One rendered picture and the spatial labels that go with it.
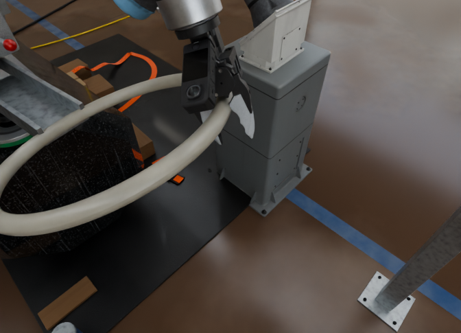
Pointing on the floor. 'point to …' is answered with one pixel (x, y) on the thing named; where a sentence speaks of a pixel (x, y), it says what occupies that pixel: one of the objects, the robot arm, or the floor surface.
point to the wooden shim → (66, 303)
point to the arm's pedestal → (274, 128)
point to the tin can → (66, 328)
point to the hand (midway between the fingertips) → (233, 137)
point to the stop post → (412, 274)
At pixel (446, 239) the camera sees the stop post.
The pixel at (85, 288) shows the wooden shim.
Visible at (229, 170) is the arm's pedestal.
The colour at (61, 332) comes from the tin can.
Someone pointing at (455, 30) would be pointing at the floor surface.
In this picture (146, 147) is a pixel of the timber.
